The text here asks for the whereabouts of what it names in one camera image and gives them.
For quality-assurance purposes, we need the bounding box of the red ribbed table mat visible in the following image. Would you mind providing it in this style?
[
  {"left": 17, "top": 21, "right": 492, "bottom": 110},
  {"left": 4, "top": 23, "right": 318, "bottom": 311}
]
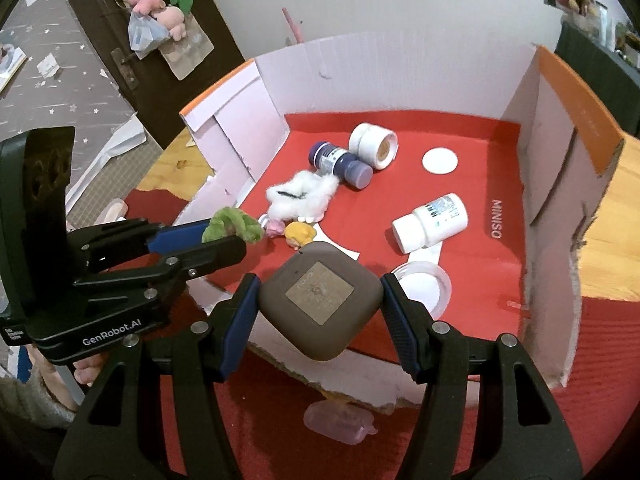
[{"left": 120, "top": 187, "right": 640, "bottom": 480}]

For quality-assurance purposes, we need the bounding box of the small clear plastic container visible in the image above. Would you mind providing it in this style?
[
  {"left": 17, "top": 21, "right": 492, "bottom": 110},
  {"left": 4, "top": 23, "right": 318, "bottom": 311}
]
[{"left": 303, "top": 400, "right": 377, "bottom": 445}]

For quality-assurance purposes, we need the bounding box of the white pill bottle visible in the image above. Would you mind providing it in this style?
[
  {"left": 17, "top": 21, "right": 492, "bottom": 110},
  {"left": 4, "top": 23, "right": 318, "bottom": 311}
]
[{"left": 391, "top": 193, "right": 469, "bottom": 255}]

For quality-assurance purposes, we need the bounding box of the dark blue small bottle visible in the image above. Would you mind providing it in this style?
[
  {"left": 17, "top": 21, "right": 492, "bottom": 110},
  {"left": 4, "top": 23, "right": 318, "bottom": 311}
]
[{"left": 307, "top": 141, "right": 374, "bottom": 191}]

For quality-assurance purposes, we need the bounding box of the dark brown door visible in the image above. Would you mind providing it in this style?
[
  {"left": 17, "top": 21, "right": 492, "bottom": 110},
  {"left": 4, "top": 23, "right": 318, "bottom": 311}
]
[{"left": 52, "top": 0, "right": 246, "bottom": 151}]

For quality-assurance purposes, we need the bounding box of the orange cardboard box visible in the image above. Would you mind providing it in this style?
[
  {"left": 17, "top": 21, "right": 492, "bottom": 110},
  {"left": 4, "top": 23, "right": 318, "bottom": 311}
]
[{"left": 179, "top": 32, "right": 626, "bottom": 413}]

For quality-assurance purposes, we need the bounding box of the pale pink slipper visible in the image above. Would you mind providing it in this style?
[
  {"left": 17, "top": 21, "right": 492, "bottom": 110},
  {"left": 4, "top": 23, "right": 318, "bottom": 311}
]
[{"left": 95, "top": 199, "right": 128, "bottom": 226}]

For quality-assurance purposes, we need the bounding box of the row of bottles and boxes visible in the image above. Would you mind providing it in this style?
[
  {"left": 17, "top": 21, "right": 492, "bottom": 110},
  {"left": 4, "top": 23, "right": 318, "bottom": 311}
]
[{"left": 595, "top": 0, "right": 640, "bottom": 66}]

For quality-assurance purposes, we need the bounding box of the white paper sheet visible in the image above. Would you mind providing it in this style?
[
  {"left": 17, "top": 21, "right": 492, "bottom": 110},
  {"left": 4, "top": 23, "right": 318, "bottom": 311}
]
[{"left": 65, "top": 115, "right": 148, "bottom": 211}]

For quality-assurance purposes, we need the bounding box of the white and green plush toy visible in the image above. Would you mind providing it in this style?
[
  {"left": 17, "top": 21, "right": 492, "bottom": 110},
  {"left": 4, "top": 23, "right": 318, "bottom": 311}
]
[{"left": 201, "top": 170, "right": 340, "bottom": 250}]

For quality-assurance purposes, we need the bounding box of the person's left forearm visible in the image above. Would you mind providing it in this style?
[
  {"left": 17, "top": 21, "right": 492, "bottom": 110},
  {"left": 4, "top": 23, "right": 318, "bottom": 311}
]
[{"left": 0, "top": 347, "right": 81, "bottom": 431}]

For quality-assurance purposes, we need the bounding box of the brown paper bag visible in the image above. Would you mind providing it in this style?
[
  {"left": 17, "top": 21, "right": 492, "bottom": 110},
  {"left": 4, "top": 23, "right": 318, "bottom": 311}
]
[{"left": 160, "top": 15, "right": 216, "bottom": 81}]

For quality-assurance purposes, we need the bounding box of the metal door handle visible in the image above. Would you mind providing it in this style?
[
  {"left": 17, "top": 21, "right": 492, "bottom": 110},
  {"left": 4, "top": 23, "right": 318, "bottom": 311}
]
[{"left": 111, "top": 49, "right": 140, "bottom": 92}]

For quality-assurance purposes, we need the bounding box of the grey-brown rounded case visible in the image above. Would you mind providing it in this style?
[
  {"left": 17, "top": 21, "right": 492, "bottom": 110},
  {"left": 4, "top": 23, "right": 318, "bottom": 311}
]
[{"left": 257, "top": 241, "right": 385, "bottom": 362}]

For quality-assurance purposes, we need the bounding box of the grey star-print mat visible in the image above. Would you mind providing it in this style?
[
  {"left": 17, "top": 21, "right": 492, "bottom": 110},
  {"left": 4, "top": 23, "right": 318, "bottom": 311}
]
[{"left": 0, "top": 0, "right": 163, "bottom": 221}]

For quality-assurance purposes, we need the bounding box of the clear plastic lid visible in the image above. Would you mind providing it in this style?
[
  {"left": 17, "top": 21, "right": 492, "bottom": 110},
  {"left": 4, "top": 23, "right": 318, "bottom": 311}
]
[{"left": 391, "top": 260, "right": 453, "bottom": 320}]

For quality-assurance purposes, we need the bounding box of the pale pink plush toy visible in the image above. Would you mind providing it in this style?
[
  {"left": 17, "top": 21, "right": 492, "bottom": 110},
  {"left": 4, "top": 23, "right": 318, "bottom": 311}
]
[{"left": 155, "top": 5, "right": 188, "bottom": 41}]

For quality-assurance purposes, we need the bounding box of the black-clothed side table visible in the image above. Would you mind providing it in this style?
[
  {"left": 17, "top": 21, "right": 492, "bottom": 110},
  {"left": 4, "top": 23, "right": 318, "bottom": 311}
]
[{"left": 554, "top": 22, "right": 640, "bottom": 136}]

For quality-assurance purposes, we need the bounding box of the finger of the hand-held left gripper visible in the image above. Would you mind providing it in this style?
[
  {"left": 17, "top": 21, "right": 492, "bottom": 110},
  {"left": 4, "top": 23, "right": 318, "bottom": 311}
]
[
  {"left": 75, "top": 235, "right": 248, "bottom": 292},
  {"left": 67, "top": 217, "right": 216, "bottom": 273}
]

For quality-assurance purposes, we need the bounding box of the white tape roll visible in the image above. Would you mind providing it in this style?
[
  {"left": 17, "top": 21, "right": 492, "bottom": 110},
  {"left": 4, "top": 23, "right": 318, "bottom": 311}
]
[{"left": 348, "top": 122, "right": 399, "bottom": 172}]

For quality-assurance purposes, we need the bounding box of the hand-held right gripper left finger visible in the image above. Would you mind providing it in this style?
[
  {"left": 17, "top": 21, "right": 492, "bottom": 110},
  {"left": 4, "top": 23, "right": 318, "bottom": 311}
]
[{"left": 52, "top": 272, "right": 261, "bottom": 480}]

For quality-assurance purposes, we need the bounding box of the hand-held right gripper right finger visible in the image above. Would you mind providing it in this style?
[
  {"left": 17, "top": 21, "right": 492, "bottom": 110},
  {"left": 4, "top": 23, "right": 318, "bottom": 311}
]
[{"left": 381, "top": 274, "right": 586, "bottom": 480}]

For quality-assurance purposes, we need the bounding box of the open booklet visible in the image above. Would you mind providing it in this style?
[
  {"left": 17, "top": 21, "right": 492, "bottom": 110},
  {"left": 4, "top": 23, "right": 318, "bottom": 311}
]
[{"left": 0, "top": 42, "right": 28, "bottom": 93}]

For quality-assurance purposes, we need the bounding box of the person's left hand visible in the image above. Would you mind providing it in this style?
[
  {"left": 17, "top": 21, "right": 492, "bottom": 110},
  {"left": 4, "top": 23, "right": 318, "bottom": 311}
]
[{"left": 74, "top": 354, "right": 108, "bottom": 387}]

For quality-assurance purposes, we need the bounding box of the pink stick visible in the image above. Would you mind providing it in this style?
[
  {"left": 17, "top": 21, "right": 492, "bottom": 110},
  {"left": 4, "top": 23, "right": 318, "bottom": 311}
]
[{"left": 282, "top": 7, "right": 304, "bottom": 43}]

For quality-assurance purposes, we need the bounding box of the clear plastic bag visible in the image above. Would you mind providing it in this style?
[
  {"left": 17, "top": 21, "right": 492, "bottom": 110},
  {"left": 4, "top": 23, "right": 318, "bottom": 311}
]
[{"left": 127, "top": 12, "right": 171, "bottom": 52}]

